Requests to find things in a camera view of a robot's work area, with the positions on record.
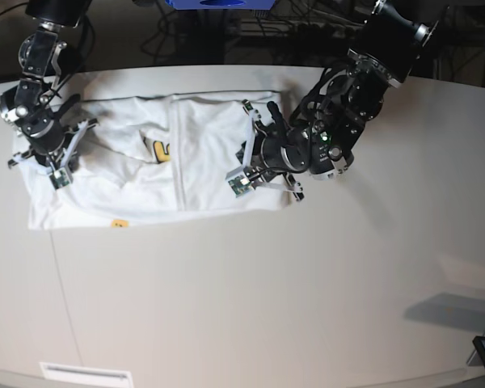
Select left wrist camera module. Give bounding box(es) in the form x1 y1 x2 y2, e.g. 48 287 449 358
226 167 255 198

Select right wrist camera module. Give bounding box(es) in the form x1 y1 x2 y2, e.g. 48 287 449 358
48 166 73 190

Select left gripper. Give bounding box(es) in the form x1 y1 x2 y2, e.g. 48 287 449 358
236 99 306 201

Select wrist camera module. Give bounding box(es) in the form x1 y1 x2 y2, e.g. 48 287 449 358
226 167 255 198
48 166 73 190

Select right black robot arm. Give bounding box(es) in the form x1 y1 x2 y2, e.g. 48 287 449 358
0 1 95 179

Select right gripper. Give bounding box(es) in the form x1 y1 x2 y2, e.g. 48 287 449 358
7 119 98 174

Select black power strip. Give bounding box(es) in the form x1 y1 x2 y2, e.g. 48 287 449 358
226 19 364 39

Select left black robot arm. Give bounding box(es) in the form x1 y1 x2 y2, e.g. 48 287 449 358
226 1 446 201

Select blue box at top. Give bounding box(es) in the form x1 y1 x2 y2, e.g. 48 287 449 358
166 0 275 11

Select white printed T-shirt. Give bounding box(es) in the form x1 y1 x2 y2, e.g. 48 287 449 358
19 91 293 230

